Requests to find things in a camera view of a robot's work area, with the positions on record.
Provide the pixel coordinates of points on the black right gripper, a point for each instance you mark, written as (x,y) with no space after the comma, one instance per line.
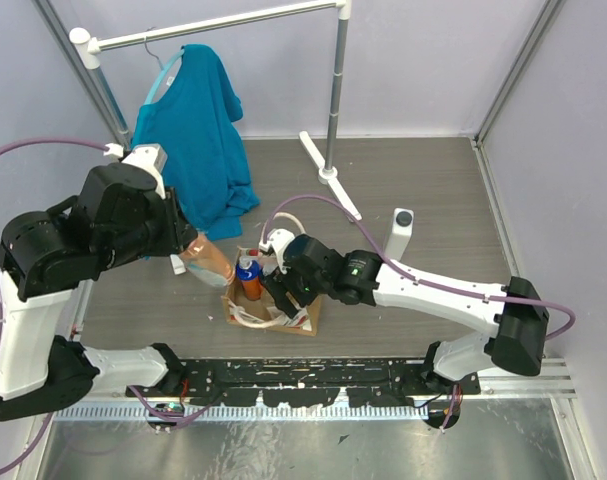
(278,284)

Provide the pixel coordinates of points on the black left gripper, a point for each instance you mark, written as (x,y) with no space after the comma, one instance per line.
(181,228)

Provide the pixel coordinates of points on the pink cap bottle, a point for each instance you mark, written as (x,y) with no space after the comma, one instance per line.
(205,261)

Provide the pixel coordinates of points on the white bottle grey cap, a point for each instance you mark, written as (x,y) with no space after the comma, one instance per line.
(400,233)

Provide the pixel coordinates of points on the white metal clothes rack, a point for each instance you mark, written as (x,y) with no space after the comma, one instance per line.
(89,48)

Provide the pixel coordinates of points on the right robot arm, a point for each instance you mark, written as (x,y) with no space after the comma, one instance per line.
(508,322)

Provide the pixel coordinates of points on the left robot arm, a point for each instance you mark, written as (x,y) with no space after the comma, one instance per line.
(41,265)

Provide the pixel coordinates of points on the burlap canvas bag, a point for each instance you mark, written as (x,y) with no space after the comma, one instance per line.
(262,313)

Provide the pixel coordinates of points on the blue pump bottle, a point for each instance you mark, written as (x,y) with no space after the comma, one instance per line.
(248,271)

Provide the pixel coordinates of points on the teal t-shirt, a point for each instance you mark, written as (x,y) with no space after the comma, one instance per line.
(192,118)

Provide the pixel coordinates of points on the light blue clothes hanger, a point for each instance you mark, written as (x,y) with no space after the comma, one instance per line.
(165,69)

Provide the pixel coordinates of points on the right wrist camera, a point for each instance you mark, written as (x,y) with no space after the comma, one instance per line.
(275,244)

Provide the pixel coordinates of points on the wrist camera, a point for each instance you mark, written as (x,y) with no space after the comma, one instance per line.
(275,244)
(149,157)

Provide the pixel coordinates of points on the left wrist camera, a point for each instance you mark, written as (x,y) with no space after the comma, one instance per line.
(149,157)

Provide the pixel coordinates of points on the white cable duct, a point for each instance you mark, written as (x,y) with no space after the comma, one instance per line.
(131,411)

